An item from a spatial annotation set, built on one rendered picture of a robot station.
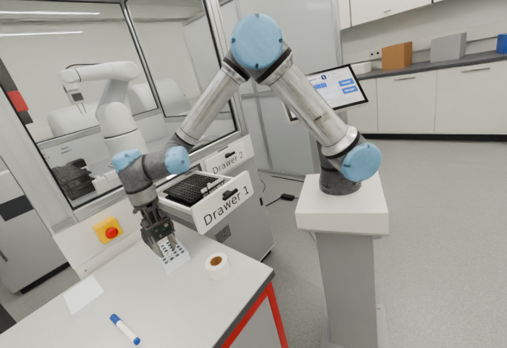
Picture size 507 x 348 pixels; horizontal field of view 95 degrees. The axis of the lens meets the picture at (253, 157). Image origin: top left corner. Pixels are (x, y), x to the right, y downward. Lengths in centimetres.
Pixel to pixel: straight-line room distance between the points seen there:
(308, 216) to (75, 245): 82
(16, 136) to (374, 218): 109
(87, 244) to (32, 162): 33
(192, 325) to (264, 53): 67
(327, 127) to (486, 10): 356
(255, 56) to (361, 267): 84
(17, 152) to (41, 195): 14
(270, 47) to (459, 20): 364
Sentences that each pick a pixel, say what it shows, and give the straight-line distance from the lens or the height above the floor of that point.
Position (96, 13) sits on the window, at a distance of 112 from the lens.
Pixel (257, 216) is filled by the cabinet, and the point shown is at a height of 39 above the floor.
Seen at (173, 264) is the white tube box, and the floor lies 78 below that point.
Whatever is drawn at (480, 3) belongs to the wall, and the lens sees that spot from 410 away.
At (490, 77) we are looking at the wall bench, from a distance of 345.
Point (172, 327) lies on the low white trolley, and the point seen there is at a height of 76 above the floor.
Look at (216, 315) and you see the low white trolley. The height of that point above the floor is 76.
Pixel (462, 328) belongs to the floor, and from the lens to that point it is 165.
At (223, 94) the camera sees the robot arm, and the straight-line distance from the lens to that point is 73.
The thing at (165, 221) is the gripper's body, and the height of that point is 95.
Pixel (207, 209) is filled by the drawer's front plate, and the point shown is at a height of 89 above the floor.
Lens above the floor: 131
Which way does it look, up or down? 20 degrees down
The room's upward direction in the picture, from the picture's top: 13 degrees counter-clockwise
